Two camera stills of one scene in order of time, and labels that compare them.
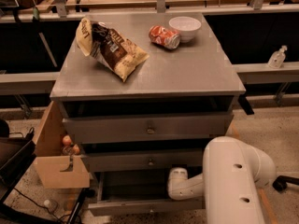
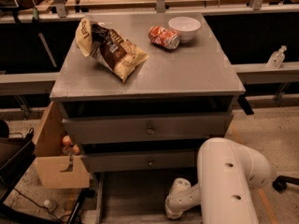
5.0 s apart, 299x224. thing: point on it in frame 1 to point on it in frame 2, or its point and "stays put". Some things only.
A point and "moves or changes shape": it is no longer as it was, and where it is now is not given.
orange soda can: (166, 37) stays put
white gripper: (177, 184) to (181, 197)
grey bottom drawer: (139, 192) moves or changes shape
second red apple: (76, 149) stays put
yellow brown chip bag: (111, 49) stays put
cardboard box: (54, 170) stays put
